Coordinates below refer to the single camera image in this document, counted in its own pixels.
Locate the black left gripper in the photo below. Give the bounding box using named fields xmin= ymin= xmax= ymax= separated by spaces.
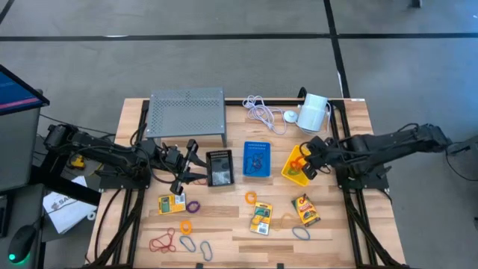
xmin=164 ymin=138 xmax=209 ymax=196

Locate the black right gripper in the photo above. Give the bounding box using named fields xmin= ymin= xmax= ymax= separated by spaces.
xmin=298 ymin=135 xmax=333 ymax=181

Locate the yellow green Crayola crayon box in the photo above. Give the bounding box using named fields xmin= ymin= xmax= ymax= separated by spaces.
xmin=157 ymin=193 xmax=187 ymax=216
xmin=249 ymin=201 xmax=274 ymax=237
xmin=291 ymin=193 xmax=322 ymax=228

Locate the grey desk cabinet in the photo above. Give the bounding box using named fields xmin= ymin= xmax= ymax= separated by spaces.
xmin=0 ymin=106 xmax=42 ymax=192

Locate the yellow plastic basket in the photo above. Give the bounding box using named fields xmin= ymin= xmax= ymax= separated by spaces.
xmin=280 ymin=144 xmax=314 ymax=188

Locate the black plastic basket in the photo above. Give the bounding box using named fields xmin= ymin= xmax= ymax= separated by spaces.
xmin=205 ymin=149 xmax=236 ymax=188

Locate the white cylindrical spot lamp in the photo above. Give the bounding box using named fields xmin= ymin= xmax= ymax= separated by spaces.
xmin=297 ymin=93 xmax=332 ymax=133

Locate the blue plastic basket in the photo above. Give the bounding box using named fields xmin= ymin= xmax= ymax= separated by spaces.
xmin=242 ymin=140 xmax=272 ymax=178

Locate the grey perforated metal riser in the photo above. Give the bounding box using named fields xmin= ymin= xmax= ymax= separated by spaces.
xmin=144 ymin=87 xmax=228 ymax=149

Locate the yellow rubber band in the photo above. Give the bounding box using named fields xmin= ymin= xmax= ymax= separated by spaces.
xmin=270 ymin=211 xmax=300 ymax=232

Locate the yellow black connector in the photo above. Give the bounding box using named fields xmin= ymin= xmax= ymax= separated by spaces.
xmin=69 ymin=154 xmax=87 ymax=170

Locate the black floor stand beam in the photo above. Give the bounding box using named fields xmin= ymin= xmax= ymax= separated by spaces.
xmin=29 ymin=164 xmax=102 ymax=207

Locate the white printed paper sheet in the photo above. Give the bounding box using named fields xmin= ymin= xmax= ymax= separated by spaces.
xmin=41 ymin=175 xmax=99 ymax=235

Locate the grey stand leg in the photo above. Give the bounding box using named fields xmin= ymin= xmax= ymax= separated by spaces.
xmin=443 ymin=133 xmax=478 ymax=157

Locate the black computer mouse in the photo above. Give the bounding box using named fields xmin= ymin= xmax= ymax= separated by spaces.
xmin=7 ymin=223 xmax=39 ymax=265

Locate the computer monitor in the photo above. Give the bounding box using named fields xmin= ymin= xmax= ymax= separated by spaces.
xmin=0 ymin=63 xmax=51 ymax=117

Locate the white power cable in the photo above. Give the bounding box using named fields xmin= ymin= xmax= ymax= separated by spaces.
xmin=241 ymin=94 xmax=333 ymax=136

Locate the black aluminium rig frame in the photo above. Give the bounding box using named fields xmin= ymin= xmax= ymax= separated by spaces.
xmin=87 ymin=86 xmax=412 ymax=269

